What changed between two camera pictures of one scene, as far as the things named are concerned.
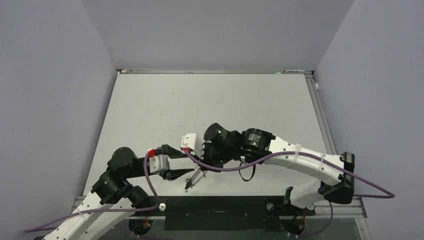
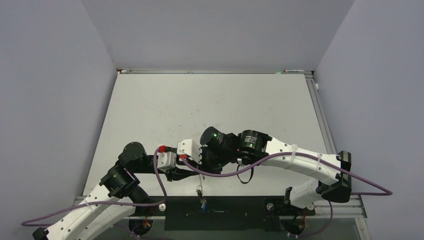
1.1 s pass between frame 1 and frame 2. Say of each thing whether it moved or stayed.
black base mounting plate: stayed
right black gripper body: stayed
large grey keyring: moved
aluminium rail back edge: stayed
